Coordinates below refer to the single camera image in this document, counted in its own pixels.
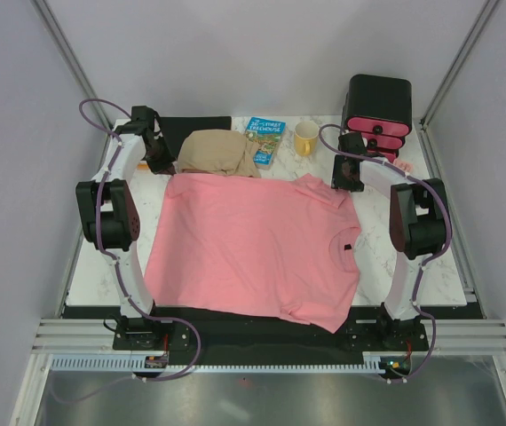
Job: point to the blue treehouse book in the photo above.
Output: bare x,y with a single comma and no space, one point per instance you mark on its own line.
267,135

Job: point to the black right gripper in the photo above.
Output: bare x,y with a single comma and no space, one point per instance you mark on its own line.
336,181

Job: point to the aluminium front rail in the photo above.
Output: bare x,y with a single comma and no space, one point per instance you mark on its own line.
449,336

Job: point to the black notebook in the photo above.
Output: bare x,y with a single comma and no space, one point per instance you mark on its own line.
176,130

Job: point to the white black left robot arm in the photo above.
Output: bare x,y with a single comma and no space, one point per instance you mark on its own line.
110,221

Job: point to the yellow mug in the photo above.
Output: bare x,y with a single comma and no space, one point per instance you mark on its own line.
305,138

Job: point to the white slotted cable duct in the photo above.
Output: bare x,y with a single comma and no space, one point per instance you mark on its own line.
147,364

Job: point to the pink t shirt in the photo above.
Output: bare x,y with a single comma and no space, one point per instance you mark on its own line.
256,247

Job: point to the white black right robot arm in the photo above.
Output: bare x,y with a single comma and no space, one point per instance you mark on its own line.
419,228

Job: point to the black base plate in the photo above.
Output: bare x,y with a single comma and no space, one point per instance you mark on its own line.
183,341

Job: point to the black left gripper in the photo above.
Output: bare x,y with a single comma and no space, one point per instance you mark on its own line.
167,162

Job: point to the right aluminium frame post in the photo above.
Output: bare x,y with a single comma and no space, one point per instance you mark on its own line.
477,28

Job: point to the aluminium frame post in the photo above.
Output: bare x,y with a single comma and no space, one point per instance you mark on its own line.
66,51
477,28

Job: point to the left aluminium frame post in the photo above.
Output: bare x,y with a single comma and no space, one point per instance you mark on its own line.
66,51

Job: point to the pink cube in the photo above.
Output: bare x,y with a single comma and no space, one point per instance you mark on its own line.
407,167

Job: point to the beige t shirt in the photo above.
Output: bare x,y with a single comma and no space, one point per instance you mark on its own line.
218,152

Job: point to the black pink drawer unit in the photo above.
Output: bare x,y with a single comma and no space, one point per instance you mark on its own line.
380,109

